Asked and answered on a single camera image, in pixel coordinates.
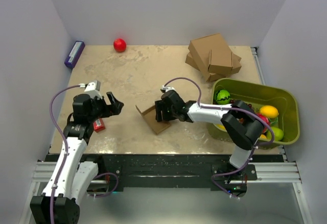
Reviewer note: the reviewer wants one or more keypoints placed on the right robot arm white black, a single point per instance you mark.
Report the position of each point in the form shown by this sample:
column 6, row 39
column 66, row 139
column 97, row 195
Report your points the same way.
column 243, row 126

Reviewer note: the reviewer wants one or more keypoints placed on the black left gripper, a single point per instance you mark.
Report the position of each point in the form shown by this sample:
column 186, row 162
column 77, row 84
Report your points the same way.
column 116, row 106

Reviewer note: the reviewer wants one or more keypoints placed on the yellow mango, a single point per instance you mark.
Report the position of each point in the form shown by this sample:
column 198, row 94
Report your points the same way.
column 221, row 127

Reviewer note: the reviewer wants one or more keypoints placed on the folded cardboard box bottom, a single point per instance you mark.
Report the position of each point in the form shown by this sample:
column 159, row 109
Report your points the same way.
column 194, row 62

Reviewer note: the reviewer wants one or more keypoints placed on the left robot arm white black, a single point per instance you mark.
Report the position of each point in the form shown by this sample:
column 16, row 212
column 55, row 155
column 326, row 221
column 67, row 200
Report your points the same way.
column 66, row 152

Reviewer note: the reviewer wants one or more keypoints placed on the brown cardboard box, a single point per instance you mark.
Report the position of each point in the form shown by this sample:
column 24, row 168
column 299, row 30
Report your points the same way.
column 148, row 116

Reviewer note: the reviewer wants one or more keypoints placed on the purple rectangular box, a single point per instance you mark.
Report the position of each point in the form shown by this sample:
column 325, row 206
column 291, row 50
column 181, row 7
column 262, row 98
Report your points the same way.
column 74, row 55

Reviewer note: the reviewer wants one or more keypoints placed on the green watermelon ball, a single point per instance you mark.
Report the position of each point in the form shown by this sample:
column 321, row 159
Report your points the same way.
column 222, row 97

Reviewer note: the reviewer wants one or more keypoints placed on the green plastic tub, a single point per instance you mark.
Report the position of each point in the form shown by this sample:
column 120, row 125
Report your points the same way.
column 259, row 95

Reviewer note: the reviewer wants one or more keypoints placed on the red rectangular box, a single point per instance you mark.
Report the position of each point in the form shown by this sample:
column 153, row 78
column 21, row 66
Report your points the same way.
column 99, row 125

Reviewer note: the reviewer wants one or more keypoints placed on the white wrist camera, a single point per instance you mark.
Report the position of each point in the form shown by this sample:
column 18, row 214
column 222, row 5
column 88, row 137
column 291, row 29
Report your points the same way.
column 165, row 89
column 92, row 89

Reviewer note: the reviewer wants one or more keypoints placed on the yellow lemon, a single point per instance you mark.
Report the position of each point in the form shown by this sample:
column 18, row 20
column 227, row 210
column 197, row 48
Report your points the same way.
column 269, row 111

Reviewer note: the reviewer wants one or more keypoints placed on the small orange fruit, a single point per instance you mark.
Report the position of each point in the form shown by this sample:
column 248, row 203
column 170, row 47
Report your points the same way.
column 263, row 136

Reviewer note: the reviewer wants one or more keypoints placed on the red apple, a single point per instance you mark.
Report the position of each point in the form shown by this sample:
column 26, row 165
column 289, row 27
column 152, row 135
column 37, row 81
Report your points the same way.
column 119, row 45

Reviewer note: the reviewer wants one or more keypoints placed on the folded cardboard box front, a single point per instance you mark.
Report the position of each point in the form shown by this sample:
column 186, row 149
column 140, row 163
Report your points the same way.
column 223, row 62

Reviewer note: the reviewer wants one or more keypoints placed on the red grapes bunch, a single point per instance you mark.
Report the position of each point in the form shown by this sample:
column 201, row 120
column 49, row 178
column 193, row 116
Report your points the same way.
column 251, row 106

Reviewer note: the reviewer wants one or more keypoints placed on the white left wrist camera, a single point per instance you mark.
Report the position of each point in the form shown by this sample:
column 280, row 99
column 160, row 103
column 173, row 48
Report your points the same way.
column 92, row 89

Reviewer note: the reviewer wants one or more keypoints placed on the red dragon fruit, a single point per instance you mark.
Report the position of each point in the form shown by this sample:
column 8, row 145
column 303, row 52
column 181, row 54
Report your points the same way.
column 264, row 118

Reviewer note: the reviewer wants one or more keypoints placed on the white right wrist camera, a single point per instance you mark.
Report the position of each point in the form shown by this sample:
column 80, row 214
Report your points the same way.
column 165, row 89

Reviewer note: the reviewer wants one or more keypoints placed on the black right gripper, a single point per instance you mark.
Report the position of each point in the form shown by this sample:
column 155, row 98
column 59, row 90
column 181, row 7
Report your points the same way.
column 160, row 105

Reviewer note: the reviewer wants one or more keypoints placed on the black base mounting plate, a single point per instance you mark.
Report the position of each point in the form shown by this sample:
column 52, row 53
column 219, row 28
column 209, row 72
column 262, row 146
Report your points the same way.
column 165, row 171

